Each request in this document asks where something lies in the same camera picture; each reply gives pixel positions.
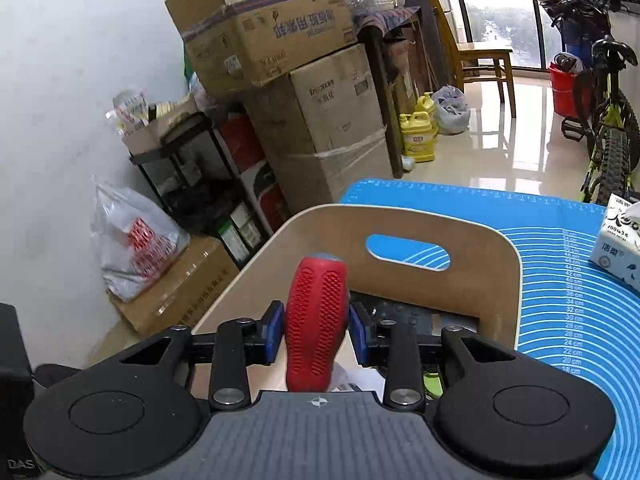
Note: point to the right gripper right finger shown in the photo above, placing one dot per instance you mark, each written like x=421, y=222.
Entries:
x=394, y=346

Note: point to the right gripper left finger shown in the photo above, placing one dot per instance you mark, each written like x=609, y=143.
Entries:
x=239, y=344

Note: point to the beige plastic bin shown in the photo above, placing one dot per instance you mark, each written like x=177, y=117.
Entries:
x=483, y=279

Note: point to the floor cardboard box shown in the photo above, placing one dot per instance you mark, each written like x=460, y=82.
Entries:
x=185, y=292

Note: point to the white red plastic bag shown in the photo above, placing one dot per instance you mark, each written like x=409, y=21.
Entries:
x=135, y=241

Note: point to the black metal shelf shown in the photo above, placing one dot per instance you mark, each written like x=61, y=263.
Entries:
x=193, y=179

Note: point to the blue silicone mat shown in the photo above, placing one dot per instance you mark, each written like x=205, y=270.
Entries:
x=574, y=315

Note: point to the yellow detergent jug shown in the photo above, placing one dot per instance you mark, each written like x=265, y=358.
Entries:
x=419, y=132

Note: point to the lower taped cardboard box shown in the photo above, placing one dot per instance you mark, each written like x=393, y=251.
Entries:
x=321, y=128

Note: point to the grey plastic bag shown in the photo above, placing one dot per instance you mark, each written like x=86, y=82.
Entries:
x=452, y=112

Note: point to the white tissue pack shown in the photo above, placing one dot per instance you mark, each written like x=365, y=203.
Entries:
x=617, y=247

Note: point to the wooden chair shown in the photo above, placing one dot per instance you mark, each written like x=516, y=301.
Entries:
x=470, y=62

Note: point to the upper cardboard box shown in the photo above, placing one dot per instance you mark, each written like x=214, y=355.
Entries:
x=240, y=46

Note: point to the green black bicycle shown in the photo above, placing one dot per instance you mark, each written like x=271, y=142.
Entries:
x=601, y=115

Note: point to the red bucket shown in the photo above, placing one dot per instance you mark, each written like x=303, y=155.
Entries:
x=562, y=86

